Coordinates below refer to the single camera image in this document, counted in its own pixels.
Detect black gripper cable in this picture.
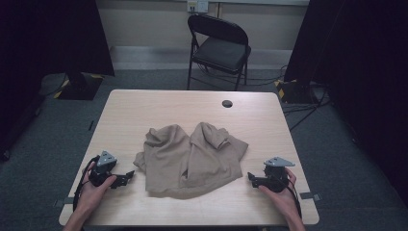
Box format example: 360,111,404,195
282,174,303,219
72,155,101,214

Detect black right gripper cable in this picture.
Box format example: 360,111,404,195
282,174,303,219

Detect tan shorts with black drawstring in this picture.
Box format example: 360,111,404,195
133,121,249,200

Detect person's left hand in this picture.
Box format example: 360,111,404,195
76,161,118,217

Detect white wall outlet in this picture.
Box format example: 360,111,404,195
187,0,210,14

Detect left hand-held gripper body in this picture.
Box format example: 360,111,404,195
89,150,118,188

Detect black folding chair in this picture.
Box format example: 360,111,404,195
186,13,252,92

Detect person's right hand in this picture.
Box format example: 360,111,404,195
257,167,301,219

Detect black floor cables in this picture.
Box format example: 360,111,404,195
195,63,332,132

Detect black stand base striped tape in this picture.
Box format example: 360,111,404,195
53,72,106,101
274,78,322,105

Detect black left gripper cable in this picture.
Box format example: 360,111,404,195
72,155,101,214

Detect black curtain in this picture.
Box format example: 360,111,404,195
283,0,408,206
0,0,115,155

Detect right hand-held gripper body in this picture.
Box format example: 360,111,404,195
263,156,296,193

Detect grey tape strip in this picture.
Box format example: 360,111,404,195
299,191,322,203
53,196,80,208

